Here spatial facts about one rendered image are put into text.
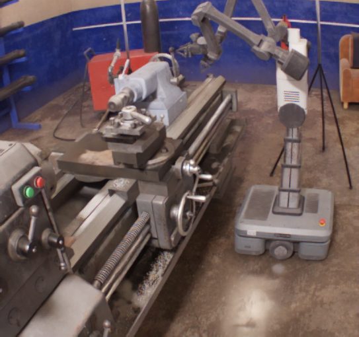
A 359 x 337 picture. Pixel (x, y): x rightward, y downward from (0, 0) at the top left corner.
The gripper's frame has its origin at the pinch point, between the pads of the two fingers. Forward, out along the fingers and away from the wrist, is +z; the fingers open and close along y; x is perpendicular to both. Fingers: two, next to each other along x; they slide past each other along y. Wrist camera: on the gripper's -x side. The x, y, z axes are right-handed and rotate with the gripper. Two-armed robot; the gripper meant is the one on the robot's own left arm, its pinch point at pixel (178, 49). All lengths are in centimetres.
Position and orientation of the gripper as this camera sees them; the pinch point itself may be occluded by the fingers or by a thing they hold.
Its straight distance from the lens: 243.2
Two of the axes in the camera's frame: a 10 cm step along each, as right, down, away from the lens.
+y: -3.3, 5.3, -7.8
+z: -9.4, -0.7, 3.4
